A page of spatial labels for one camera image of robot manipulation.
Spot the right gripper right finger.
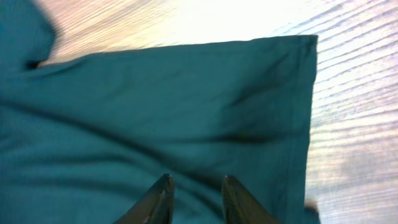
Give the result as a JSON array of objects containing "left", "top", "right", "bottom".
[{"left": 221, "top": 175, "right": 280, "bottom": 224}]

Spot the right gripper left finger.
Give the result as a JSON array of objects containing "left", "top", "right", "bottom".
[{"left": 114, "top": 174, "right": 175, "bottom": 224}]

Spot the black t-shirt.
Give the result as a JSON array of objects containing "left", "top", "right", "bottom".
[{"left": 1, "top": 0, "right": 320, "bottom": 223}]

